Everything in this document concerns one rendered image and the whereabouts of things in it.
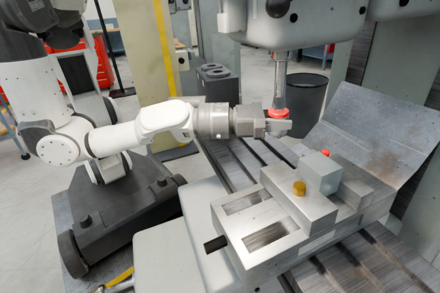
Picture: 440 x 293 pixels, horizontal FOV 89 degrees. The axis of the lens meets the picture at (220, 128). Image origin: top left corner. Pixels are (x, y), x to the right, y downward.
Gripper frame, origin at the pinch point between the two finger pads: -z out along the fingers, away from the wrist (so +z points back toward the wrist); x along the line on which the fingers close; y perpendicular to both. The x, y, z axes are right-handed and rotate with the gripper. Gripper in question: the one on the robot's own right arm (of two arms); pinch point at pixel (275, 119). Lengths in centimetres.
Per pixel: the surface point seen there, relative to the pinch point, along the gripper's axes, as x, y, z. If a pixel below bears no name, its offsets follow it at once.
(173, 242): -6.6, 37.5, 29.3
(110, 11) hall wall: 789, -25, 437
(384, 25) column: 21.5, -16.8, -31.2
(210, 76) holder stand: 31.1, -2.1, 18.4
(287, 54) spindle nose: -2.5, -15.2, -0.8
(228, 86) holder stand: 29.7, 1.3, 12.0
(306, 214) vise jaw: -21.7, 6.3, -1.8
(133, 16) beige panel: 147, -20, 91
